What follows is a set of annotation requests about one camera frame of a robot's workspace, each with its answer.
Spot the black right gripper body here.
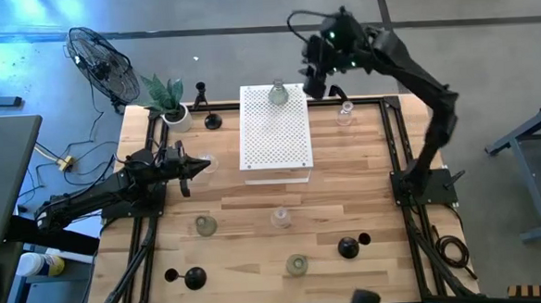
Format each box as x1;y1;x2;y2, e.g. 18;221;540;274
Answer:
297;5;375;77

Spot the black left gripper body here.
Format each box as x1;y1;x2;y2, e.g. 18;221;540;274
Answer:
157;139;193;200

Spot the clear ribbed glass candle holder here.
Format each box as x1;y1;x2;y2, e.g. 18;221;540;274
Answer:
197;152;220;176
333;99;357;128
269;205;293;231

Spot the green ribbed glass candle holder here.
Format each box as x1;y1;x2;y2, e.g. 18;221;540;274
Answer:
194;214;220;238
267;77;291;108
284;253;310;278

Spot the tall black candlestick holder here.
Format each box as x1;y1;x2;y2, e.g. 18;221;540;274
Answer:
192;80;225;133

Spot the short black candlestick holder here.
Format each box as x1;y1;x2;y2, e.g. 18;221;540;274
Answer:
336;231;373;261
162;265;209;294

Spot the snake plant in white pot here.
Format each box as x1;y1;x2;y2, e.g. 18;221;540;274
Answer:
137;70;195;136

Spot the white perforated metal shelf riser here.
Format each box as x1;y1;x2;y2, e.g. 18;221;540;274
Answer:
234;81;316;187

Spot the white paper sheet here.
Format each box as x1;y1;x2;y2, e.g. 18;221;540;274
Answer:
74;214;106;241

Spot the yellow power strip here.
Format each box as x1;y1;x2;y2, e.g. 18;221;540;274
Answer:
56;155;77;173

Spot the black floor fan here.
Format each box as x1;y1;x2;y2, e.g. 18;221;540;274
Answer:
63;22;144;119

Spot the black desk base beam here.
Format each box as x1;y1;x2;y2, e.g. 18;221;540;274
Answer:
4;209;102;260

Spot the white and yellow canister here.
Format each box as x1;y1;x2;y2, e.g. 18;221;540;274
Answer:
13;249;68;280

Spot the grey office desk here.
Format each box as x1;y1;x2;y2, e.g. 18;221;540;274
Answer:
0;112;50;251

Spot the black round object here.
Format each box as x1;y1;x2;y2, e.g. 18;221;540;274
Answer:
349;287;383;303

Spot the yellow black striped block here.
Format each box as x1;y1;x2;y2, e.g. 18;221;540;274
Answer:
506;283;541;300

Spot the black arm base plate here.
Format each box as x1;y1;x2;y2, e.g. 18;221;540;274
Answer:
98;180;170;221
388;166;460;208

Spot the black aluminium table frame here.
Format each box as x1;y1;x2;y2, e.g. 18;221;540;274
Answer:
76;87;483;303

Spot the beige power cable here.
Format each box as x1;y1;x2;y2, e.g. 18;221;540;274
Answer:
32;141;66;165

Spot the coiled black cable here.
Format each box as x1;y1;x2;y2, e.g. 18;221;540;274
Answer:
429;221;479;283

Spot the blue-grey metal table frame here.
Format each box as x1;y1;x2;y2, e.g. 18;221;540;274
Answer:
481;97;541;246

